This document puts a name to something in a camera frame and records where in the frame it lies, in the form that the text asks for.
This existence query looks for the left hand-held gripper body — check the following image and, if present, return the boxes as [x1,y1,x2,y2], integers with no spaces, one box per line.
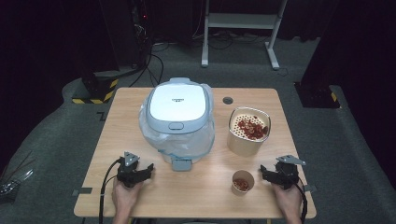
[117,151,145,189]

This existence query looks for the person's right hand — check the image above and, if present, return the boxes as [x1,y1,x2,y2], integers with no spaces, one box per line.
[271,182,304,218]

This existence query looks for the brown paper cup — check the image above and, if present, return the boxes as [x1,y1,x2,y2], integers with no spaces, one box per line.
[231,169,256,197]

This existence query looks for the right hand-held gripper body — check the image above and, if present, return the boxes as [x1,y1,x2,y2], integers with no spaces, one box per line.
[273,154,307,190]

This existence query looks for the beige container with strainer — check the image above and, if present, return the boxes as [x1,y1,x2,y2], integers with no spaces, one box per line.
[226,106,272,158]

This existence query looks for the red food scraps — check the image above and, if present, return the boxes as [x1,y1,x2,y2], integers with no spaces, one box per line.
[233,177,250,192]
[236,119,269,141]

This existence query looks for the hand-held gripper cable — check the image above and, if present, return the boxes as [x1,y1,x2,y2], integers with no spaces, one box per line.
[292,176,308,224]
[98,158,123,224]

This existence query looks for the clear plastic wrapping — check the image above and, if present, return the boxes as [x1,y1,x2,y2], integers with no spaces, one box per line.
[0,150,35,202]

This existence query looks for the black yellow striped stand base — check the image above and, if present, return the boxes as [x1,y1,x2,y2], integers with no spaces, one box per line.
[71,69,120,105]

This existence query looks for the right hand-held gripper cable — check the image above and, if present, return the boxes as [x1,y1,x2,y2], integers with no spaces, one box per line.
[292,176,308,224]

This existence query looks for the left hand-held gripper cable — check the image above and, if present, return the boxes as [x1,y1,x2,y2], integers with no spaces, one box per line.
[98,158,123,224]

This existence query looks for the black floor cables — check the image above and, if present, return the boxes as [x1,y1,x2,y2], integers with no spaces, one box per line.
[128,40,171,89]

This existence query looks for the red food scraps in strainer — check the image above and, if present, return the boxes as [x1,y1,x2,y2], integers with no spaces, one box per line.
[236,119,269,141]

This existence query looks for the white pedal trash bin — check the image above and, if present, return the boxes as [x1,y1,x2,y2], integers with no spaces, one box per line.
[138,77,217,172]

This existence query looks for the white metal stand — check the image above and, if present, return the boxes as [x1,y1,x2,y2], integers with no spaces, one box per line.
[201,0,289,71]

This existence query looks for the person's left hand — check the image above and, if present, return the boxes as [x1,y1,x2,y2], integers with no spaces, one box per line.
[111,178,143,218]

